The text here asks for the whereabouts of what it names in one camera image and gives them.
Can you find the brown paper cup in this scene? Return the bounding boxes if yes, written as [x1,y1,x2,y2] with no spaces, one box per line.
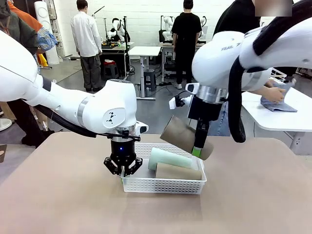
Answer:
[160,115,215,161]
[155,162,203,181]

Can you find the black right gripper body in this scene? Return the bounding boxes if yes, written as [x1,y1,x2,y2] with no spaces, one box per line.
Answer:
[187,95,227,123]

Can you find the grey background work desk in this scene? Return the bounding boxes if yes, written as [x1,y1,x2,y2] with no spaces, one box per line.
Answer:
[99,41,135,81]

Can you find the person in dark green jacket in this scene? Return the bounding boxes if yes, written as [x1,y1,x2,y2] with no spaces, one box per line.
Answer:
[0,0,56,148]

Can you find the white background work desk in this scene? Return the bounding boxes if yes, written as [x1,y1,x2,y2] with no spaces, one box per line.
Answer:
[159,41,204,82]

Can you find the person in black sweater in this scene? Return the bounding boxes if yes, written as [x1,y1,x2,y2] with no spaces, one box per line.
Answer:
[211,0,297,137]

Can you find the white wire dish rack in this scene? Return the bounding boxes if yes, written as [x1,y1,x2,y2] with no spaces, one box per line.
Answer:
[269,67,287,84]

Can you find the person's right forearm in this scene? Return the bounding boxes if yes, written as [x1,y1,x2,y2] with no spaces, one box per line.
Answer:
[253,86,269,98]

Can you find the mint green cup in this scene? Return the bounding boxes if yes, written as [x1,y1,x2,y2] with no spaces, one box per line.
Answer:
[148,147,194,171]

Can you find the brown flat board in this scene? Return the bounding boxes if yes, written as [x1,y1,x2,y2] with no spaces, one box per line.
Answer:
[0,144,8,164]

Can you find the person's right hand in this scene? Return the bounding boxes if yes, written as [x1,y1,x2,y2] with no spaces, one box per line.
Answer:
[266,86,287,104]

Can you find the black cable sleeve right arm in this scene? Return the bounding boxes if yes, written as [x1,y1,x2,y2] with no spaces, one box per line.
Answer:
[228,0,312,144]

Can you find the white perforated plastic basket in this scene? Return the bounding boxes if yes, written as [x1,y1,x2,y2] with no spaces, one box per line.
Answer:
[120,142,208,195]

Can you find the person in white shirt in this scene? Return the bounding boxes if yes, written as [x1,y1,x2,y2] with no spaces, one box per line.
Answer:
[70,0,103,92]

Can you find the blue grey cloth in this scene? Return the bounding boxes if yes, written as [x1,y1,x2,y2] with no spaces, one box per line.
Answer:
[260,81,298,114]

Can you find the red topped stool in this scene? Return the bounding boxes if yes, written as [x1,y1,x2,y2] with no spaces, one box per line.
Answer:
[103,60,119,79]

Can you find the person in black t-shirt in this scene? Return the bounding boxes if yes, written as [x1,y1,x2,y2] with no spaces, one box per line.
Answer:
[171,0,203,90]

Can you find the white standing desk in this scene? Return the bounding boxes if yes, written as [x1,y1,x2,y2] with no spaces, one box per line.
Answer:
[128,46,162,101]

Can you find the white round stand base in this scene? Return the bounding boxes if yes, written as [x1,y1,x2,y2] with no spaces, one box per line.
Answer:
[0,118,13,133]

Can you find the white tower fan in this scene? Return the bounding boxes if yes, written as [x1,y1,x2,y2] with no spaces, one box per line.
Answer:
[34,1,60,65]

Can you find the person in orange patterned clothes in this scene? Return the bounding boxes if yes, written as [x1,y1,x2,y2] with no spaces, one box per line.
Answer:
[7,0,59,69]

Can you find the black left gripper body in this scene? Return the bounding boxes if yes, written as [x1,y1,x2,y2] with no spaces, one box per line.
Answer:
[109,139,137,169]

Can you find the grey plastic stool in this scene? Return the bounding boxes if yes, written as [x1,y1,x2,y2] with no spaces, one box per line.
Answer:
[143,69,157,92]

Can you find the white side table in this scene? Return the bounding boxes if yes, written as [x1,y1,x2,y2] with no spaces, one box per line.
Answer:
[241,85,312,156]

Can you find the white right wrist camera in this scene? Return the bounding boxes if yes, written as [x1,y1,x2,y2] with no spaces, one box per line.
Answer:
[168,95,193,111]

